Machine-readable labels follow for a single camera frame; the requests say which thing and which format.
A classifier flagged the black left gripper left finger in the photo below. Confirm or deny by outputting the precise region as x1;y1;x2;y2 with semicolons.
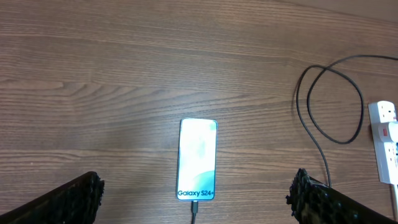
1;171;104;224

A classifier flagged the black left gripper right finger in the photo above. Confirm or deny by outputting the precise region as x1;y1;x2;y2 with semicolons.
286;169;397;224

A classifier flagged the black charger cable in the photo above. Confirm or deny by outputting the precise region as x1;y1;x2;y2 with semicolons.
190;54;398;224

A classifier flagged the black smartphone with blue screen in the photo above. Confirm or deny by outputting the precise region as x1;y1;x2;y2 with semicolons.
176;118;218;201

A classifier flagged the white charger plug adapter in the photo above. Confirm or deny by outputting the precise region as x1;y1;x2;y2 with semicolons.
377;121;398;142

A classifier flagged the white power strip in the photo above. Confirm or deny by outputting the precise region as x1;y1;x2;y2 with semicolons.
368;101;397;185

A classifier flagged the white power strip cord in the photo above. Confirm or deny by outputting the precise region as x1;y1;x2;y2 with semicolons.
392;183;398;218

